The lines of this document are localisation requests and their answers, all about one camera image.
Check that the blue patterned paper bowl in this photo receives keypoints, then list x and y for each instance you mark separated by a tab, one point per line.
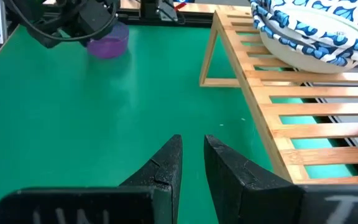
322	25
297	62

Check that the slatted wooden shelf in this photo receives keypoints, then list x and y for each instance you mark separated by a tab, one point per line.
322	91

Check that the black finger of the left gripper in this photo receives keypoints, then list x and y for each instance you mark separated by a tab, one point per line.
98	17

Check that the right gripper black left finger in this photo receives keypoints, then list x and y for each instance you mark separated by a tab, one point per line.
154	199

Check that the green table mat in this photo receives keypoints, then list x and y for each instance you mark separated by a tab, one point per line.
73	124

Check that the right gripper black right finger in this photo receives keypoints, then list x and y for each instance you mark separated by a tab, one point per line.
244	193

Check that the purple plastic bowl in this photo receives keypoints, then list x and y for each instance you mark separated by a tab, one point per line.
110	46

